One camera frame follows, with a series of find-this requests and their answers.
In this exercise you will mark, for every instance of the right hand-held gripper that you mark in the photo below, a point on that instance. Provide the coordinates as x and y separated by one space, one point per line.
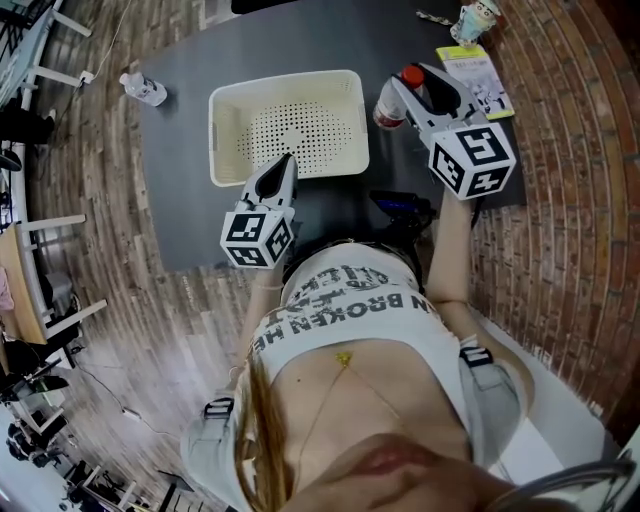
475 155

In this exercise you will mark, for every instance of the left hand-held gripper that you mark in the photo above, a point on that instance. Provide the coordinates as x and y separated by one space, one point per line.
250 235

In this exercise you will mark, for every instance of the red-capped small bottle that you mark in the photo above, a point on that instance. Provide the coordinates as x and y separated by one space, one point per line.
387 107

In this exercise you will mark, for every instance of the cream perforated plastic basket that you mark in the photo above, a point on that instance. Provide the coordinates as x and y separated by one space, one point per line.
230 150

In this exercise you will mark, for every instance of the clear plastic water bottle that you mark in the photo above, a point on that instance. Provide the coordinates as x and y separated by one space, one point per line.
145 90

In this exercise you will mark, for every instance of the person's right forearm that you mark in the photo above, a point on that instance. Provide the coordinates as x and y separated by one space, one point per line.
450 250

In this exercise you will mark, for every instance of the person's left forearm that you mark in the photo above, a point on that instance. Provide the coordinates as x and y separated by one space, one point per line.
260 310

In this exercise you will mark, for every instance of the yellow booklet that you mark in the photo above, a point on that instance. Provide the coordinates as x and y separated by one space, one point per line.
470 65

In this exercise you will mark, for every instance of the dark grey table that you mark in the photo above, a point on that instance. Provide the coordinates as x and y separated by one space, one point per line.
190 150

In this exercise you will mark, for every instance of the black waist device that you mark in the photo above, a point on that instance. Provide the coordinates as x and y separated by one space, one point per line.
400 205

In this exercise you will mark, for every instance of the person's white printed shirt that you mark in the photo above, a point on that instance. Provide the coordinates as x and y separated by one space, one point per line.
350 320

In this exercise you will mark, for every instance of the white power strip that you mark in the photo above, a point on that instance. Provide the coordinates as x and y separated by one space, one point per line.
86 77

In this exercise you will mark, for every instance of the person's neck and chest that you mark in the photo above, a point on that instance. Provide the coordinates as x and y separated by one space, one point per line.
350 410

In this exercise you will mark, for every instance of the wooden work table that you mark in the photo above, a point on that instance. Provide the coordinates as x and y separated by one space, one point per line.
15 290

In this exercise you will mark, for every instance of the white work table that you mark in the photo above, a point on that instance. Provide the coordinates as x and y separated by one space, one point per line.
20 65

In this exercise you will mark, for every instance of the person's face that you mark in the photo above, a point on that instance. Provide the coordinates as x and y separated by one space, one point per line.
400 480

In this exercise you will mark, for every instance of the white flat panel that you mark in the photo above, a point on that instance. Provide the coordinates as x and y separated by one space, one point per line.
550 400

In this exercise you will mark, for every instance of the thin-rimmed eyeglasses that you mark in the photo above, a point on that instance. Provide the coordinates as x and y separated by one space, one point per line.
575 472

